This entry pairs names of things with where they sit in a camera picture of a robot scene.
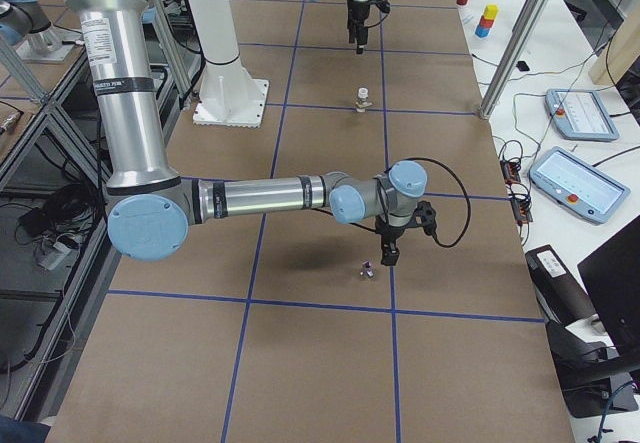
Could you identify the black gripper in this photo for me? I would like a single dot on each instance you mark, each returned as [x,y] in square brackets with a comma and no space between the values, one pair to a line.
[358,12]
[389,233]

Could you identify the chrome angle pipe fitting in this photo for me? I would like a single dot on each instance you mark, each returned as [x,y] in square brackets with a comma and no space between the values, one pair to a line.
[366,270]

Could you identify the white brass PPR valve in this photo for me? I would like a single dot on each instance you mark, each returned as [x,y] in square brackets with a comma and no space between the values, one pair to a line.
[362,102]

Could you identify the blue toy block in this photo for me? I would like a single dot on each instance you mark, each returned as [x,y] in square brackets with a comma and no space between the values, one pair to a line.
[481,32]

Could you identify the red toy block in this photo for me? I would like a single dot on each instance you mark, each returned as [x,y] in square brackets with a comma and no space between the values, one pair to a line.
[485,24]

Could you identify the yellow toy block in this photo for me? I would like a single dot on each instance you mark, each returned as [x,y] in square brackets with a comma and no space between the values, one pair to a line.
[490,12]

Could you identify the orange circuit board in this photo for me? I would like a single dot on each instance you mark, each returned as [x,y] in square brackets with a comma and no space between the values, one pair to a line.
[518,193]

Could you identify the small black box device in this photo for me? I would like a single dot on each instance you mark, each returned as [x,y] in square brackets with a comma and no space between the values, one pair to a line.
[522,66]

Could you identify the black label printer box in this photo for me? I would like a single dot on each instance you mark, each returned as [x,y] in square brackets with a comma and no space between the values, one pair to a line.
[564,297]

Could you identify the near blue teach pendant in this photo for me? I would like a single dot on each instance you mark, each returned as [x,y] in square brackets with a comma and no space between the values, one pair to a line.
[578,186]

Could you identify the blue teach pendant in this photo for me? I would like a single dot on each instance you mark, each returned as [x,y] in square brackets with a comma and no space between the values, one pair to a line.
[578,186]
[580,115]

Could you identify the black monitor screen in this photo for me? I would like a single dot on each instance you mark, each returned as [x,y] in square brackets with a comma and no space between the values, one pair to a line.
[611,278]

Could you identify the far blue teach pendant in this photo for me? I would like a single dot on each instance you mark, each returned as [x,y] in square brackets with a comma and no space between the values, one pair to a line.
[580,115]

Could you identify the standing person black shirt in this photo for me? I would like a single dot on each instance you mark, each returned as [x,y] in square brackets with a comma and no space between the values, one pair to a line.
[17,431]

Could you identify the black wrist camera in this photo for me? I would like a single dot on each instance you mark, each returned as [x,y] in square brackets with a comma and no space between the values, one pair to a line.
[426,217]
[382,5]

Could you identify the aluminium frame post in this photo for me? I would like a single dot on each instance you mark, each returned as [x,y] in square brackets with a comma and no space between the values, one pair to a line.
[523,28]

